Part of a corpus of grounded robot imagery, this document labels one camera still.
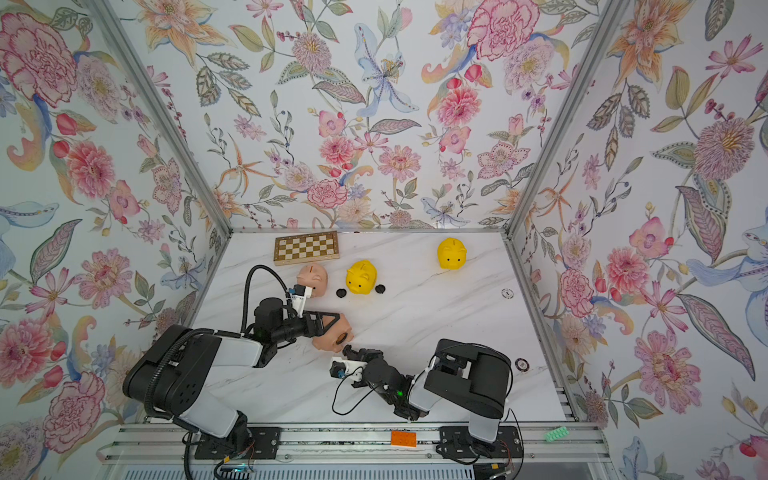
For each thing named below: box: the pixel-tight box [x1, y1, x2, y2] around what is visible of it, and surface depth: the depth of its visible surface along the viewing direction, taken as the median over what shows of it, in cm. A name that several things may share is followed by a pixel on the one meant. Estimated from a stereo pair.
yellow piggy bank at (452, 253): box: [437, 237, 468, 270], surface depth 106 cm
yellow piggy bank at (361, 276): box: [345, 259, 378, 295], surface depth 99 cm
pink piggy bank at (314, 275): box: [297, 262, 328, 298], surface depth 98 cm
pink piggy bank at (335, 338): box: [312, 313, 354, 353], surface depth 87 cm
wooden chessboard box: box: [274, 230, 340, 267], surface depth 115 cm
